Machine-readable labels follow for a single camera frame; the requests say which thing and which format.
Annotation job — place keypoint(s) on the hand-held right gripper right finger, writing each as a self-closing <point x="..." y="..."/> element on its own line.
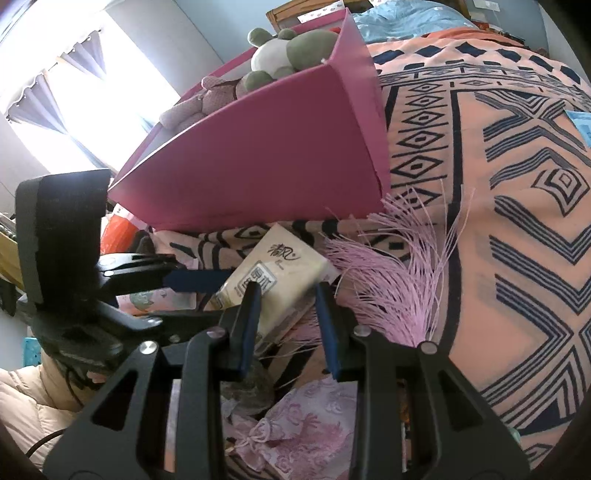
<point x="330" y="332"/>

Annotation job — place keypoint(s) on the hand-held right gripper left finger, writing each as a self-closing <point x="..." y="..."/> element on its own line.
<point x="247" y="332"/>

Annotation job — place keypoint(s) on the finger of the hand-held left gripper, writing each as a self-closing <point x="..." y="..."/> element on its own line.
<point x="198" y="280"/>
<point x="184" y="321"/>

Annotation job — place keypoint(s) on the cream tissue packet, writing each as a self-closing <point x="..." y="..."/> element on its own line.
<point x="281" y="277"/>

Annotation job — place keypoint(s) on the pink tassel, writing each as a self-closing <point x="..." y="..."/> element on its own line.
<point x="392" y="286"/>

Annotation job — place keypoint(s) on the pink cardboard box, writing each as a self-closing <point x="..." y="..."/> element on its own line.
<point x="258" y="152"/>

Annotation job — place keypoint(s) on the orange plastic bag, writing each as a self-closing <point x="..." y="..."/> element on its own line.
<point x="117" y="228"/>

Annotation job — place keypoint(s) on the blue plastic crate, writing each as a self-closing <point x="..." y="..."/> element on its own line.
<point x="33" y="348"/>

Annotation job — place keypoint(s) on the grey curtains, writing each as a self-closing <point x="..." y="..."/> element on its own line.
<point x="41" y="110"/>

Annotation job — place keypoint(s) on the beige down jacket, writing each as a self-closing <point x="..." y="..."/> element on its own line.
<point x="27" y="406"/>

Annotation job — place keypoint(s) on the pinkish brown bear plush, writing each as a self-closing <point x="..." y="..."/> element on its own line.
<point x="207" y="99"/>

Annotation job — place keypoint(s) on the purple curtain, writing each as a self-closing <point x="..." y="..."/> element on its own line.
<point x="85" y="57"/>

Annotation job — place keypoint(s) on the orange patterned blanket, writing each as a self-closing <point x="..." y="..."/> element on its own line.
<point x="508" y="230"/>

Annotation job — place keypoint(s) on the green frog plush toy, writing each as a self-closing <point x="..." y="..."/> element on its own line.
<point x="304" y="50"/>

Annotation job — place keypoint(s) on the wooden headboard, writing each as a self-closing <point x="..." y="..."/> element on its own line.
<point x="279" y="17"/>

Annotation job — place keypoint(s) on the white printed pillow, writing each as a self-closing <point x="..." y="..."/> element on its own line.
<point x="318" y="14"/>

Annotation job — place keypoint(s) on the blue duvet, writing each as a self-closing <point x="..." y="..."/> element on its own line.
<point x="406" y="23"/>

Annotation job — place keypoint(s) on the blue face mask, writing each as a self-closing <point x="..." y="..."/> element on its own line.
<point x="581" y="125"/>

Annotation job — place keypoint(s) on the orange garment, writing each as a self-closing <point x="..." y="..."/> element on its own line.
<point x="461" y="33"/>

